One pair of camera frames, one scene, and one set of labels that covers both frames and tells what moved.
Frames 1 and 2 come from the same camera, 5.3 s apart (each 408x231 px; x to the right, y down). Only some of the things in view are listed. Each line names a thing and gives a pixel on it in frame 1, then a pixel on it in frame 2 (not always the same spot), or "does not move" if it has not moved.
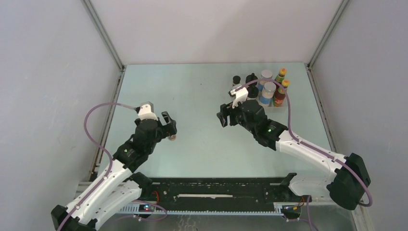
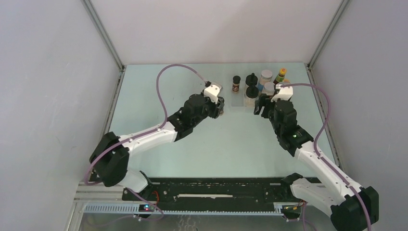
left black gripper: (168, 129) → (216, 108)
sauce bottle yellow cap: (282, 70) does not move
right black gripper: (226, 110) → (266, 102)
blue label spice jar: (268, 92) does not move
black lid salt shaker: (253, 91) does not move
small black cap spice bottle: (236, 80) does not move
